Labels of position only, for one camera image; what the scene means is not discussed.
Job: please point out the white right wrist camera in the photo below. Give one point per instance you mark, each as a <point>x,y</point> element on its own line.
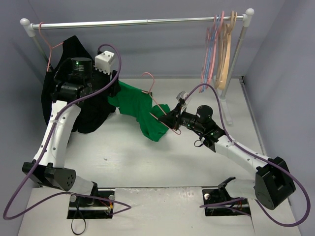
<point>183,95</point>

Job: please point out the black t shirt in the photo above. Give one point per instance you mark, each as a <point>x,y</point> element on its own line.
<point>94,111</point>

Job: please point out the blue hanger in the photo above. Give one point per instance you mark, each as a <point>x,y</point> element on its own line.
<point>209,43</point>

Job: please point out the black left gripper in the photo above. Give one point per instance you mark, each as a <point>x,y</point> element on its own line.
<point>114,83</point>

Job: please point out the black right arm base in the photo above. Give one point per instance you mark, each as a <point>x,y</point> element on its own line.
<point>227,206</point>

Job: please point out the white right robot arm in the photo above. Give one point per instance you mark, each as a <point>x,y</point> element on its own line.
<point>269,185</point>

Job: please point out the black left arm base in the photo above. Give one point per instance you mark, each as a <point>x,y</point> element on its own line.
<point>89,208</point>

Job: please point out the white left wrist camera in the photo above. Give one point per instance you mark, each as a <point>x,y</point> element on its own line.
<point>103,62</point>

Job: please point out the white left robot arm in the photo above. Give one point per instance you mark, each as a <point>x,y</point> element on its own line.
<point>79,102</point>

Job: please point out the silver clothes rack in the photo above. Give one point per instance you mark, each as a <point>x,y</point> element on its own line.
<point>246,18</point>

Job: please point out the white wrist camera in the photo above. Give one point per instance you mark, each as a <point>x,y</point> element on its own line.
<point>183,95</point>
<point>103,62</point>

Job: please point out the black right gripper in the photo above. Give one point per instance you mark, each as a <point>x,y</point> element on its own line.
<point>175,117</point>

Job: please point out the wooden hanger front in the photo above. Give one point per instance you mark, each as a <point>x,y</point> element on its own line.
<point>227,49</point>

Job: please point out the green t shirt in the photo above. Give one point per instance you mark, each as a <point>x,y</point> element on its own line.
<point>133,102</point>

